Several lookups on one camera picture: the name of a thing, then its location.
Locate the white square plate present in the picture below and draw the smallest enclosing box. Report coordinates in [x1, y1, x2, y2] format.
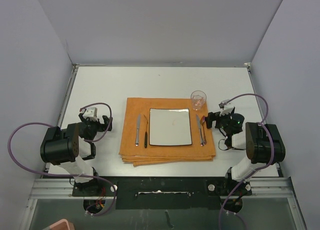
[149, 108, 192, 147]

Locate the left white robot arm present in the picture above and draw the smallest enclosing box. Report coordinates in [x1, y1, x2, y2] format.
[40, 107, 113, 196]

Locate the orange cloth placemat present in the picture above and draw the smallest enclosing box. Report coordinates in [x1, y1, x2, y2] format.
[119, 97, 216, 166]

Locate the pink box corner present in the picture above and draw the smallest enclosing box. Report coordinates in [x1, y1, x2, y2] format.
[43, 219, 75, 230]

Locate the copper bowl spoon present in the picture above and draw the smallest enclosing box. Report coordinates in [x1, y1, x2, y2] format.
[200, 115, 207, 145]

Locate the aluminium frame rail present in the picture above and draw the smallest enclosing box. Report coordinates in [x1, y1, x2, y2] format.
[20, 177, 306, 230]

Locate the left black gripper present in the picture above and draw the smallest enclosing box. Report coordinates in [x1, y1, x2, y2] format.
[79, 113, 112, 142]

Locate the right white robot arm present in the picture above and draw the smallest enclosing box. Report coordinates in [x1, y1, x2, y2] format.
[204, 110, 286, 195]

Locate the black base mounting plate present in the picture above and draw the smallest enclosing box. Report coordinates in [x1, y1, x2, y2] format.
[72, 176, 252, 211]

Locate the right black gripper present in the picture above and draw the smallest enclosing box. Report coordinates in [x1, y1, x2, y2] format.
[205, 111, 233, 134]

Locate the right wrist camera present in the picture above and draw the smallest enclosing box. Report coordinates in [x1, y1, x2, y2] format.
[230, 113, 245, 132]

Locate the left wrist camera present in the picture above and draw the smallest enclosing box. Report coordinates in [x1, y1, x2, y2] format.
[82, 106, 98, 122]

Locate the green handled silver knife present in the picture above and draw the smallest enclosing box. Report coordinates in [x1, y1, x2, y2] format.
[196, 115, 205, 147]

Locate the green handled gold fork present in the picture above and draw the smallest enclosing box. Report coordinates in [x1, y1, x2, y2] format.
[143, 114, 148, 149]

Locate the clear drinking glass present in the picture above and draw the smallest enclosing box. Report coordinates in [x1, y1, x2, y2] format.
[190, 90, 207, 111]

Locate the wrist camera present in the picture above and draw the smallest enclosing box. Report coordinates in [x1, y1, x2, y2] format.
[230, 113, 245, 132]
[82, 106, 98, 122]

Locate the silver butter knife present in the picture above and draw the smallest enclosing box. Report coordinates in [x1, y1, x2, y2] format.
[135, 114, 141, 147]

